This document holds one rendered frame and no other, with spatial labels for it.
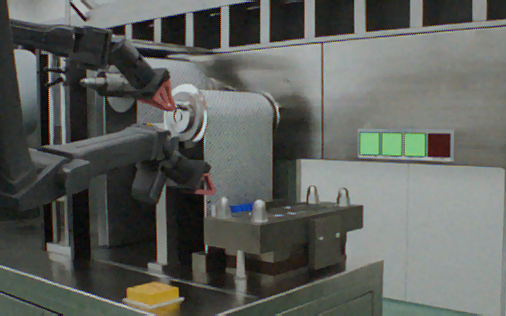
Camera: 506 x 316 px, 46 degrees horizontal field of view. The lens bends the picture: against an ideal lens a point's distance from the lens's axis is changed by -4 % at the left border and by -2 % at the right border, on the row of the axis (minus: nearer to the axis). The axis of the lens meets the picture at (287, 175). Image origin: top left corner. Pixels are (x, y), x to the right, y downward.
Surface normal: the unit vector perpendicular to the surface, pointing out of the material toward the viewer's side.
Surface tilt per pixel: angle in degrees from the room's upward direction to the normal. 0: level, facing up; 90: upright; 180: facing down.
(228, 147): 90
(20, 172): 89
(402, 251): 90
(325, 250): 90
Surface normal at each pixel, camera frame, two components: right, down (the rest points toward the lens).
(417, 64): -0.62, 0.07
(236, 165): 0.79, 0.05
